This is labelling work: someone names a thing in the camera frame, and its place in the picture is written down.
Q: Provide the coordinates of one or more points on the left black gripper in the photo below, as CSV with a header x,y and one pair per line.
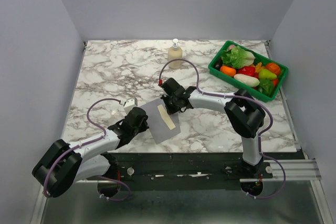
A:
x,y
144,127

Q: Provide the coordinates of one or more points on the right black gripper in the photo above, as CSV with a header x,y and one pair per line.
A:
x,y
170,110

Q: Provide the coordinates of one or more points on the beige letter paper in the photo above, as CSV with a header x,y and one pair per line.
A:
x,y
165,117

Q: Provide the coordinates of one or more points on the grey envelope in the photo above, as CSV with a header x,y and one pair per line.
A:
x,y
158,129

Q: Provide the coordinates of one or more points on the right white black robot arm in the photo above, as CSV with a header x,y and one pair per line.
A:
x,y
245,116

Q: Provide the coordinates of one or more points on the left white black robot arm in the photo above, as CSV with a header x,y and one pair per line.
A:
x,y
63,163

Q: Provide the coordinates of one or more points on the beige soap pump bottle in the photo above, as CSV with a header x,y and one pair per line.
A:
x,y
175,52

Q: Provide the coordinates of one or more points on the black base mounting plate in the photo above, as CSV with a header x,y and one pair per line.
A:
x,y
190,171

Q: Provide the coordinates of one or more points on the dark toy eggplant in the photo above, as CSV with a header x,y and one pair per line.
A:
x,y
218,65

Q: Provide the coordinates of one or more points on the orange toy fruit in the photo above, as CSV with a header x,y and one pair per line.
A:
x,y
229,71

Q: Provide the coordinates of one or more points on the green toy lettuce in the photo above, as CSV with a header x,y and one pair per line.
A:
x,y
237,57

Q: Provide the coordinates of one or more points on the white toy radish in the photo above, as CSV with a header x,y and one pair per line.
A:
x,y
247,80

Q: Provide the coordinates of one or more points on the red toy pepper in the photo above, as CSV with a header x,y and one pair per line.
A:
x,y
247,70

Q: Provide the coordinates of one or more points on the green plastic basket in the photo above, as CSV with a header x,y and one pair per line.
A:
x,y
258,58

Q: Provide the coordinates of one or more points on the yellow toy pepper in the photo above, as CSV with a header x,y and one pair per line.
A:
x,y
259,67

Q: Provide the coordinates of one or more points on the green toy leaf vegetable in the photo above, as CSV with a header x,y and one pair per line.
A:
x,y
266,87

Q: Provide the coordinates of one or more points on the green toy pear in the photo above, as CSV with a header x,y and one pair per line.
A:
x,y
265,74

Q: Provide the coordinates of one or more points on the orange toy tomato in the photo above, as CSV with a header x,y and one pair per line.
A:
x,y
274,68

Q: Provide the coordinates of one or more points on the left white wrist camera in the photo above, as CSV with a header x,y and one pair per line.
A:
x,y
130,104

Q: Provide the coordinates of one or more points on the aluminium frame rail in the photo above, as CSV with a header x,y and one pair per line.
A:
x,y
296,170

